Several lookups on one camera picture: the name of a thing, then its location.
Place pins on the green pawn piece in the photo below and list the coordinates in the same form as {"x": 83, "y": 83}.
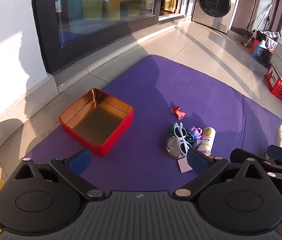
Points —
{"x": 172, "y": 129}

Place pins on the white and yellow bottle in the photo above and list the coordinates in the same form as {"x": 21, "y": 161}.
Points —
{"x": 207, "y": 137}

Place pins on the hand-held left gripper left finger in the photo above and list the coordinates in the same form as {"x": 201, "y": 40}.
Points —
{"x": 80, "y": 160}

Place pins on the silver washing machine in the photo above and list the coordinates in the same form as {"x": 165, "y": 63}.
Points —
{"x": 216, "y": 2}

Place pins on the white sunglasses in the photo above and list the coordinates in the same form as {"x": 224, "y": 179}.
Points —
{"x": 181, "y": 132}

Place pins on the purple and black toy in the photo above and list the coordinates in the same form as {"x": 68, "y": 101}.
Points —
{"x": 196, "y": 132}

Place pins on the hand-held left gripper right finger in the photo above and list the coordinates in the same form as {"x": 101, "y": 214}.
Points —
{"x": 198, "y": 161}

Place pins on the red snack packet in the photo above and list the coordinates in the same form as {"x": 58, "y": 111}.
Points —
{"x": 179, "y": 113}

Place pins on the red tin box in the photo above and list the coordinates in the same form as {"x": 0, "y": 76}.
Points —
{"x": 100, "y": 117}

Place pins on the lilac eraser block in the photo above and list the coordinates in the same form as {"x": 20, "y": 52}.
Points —
{"x": 184, "y": 166}

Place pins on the sliding glass door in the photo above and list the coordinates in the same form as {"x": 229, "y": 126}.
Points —
{"x": 93, "y": 5}

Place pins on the white mop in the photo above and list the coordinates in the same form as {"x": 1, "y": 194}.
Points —
{"x": 249, "y": 38}

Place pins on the blue detergent bottle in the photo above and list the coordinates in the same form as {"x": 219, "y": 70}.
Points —
{"x": 259, "y": 51}

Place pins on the red plastic crate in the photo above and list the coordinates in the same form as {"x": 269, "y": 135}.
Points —
{"x": 281, "y": 90}

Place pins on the purple mat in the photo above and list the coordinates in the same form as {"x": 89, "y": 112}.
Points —
{"x": 156, "y": 92}

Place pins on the clothes on drying rack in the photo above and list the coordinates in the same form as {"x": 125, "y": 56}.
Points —
{"x": 271, "y": 42}

